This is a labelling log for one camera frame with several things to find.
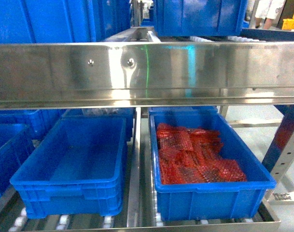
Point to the steel shelf rack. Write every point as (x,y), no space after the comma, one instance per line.
(133,69)

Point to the blue bin with red wrap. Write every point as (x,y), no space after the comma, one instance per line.
(210,200)

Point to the clear plastic bag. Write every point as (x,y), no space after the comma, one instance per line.
(99,111)

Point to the blue bin far left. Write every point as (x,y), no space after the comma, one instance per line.
(15,147)

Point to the upper shelf blue bin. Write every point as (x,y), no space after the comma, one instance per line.
(199,17)

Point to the blue bin rear right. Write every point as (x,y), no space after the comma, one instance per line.
(182,110)

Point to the red bubble wrap bags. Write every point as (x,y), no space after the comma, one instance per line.
(192,156)

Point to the upper left blue bin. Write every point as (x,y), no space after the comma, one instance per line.
(62,21)

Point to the blue bin rear left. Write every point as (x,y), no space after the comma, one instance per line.
(127,113)

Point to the empty blue bin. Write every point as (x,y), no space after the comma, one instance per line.
(79,168)

